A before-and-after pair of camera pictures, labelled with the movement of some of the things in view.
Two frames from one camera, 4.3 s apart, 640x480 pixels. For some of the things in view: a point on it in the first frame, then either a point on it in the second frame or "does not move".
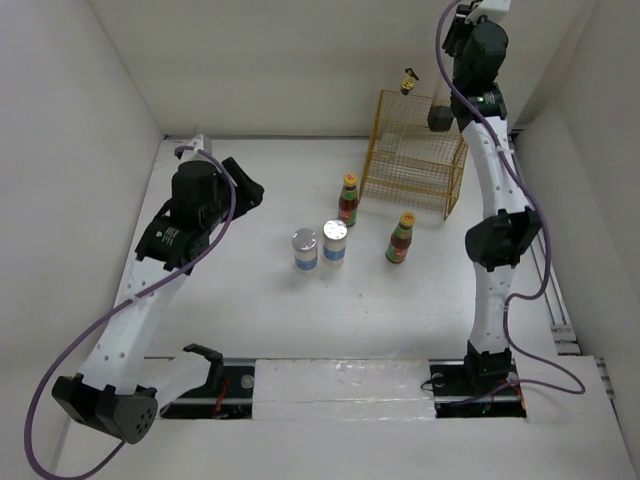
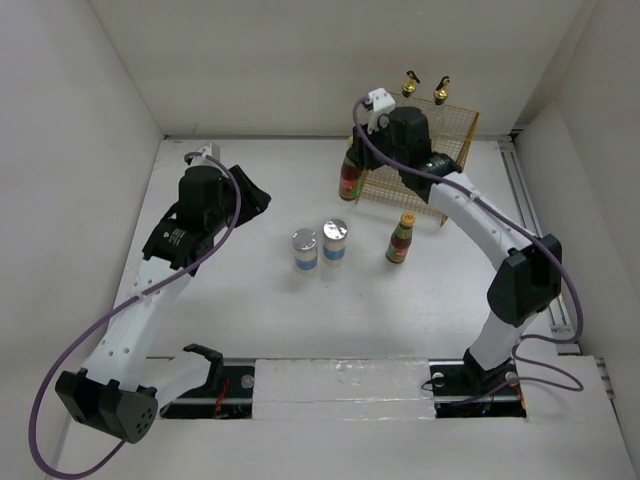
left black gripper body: x=218 y=212 does not move
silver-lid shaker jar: x=335 y=233 does not move
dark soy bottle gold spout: x=440 y=118 to x=442 y=90
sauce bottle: x=348 y=200 to x=349 y=179
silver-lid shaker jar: x=305 y=242 does not move
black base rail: x=454 y=395 does not move
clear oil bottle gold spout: x=408 y=82 does not move
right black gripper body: x=459 y=31 to x=383 y=138
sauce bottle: x=400 y=239 does not move
